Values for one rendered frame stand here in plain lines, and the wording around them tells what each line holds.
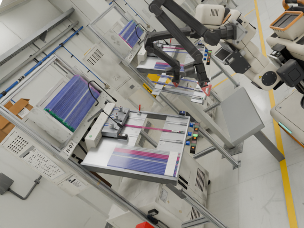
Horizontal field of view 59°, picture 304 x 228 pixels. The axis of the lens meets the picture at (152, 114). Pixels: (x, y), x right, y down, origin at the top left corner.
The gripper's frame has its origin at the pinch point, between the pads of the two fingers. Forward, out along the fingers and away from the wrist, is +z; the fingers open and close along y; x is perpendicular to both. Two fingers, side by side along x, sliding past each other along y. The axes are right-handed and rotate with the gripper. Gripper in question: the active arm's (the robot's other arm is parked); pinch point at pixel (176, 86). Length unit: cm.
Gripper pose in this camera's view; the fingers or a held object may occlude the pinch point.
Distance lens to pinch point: 255.1
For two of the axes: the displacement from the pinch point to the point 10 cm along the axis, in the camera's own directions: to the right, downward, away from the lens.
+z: 0.6, 7.1, 7.0
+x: 9.4, 2.0, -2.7
